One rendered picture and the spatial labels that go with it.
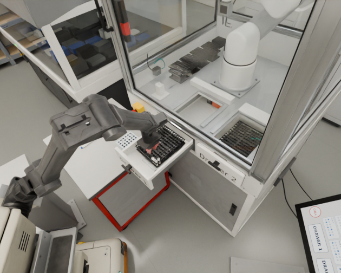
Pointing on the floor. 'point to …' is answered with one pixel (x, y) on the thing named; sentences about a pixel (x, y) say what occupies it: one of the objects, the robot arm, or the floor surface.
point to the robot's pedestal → (68, 208)
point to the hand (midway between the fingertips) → (151, 150)
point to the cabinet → (222, 189)
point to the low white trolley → (111, 180)
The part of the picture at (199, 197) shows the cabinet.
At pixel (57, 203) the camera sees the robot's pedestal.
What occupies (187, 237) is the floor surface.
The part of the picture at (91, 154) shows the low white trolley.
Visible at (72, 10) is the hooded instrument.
